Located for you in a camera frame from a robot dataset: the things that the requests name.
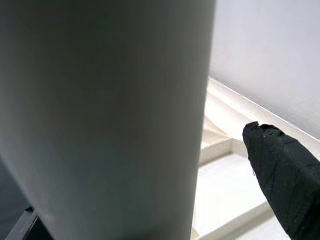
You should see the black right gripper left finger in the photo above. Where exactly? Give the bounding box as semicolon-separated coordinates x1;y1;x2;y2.
7;206;55;240

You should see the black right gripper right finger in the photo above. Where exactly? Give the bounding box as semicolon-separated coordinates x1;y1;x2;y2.
242;121;320;240

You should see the white plastic table leg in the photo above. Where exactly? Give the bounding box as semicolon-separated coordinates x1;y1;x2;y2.
0;0;217;240

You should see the white plastic children table top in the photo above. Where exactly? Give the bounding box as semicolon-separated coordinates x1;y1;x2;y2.
191;76;320;240

